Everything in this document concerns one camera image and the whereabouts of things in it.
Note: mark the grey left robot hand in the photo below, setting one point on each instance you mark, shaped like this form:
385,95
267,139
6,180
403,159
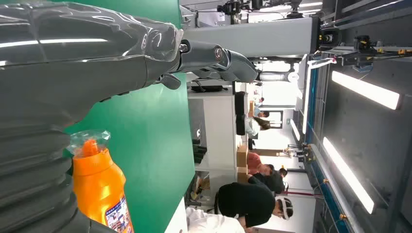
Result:
80,70

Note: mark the orange detergent bottle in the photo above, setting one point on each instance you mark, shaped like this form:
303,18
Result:
96,186

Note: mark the black bundle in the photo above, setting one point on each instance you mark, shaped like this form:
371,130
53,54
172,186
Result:
199,151

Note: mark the person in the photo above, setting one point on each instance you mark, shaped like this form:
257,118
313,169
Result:
273,181
261,113
254,126
248,201
209,223
256,162

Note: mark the brown cardboard box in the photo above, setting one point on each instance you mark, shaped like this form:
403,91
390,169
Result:
242,156
242,176

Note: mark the short ceiling light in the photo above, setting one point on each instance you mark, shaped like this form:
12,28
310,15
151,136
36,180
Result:
295,129

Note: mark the white headset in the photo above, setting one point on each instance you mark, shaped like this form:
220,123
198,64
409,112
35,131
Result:
285,205

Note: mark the long ceiling light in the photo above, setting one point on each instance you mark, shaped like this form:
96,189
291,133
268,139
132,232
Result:
367,90
349,175

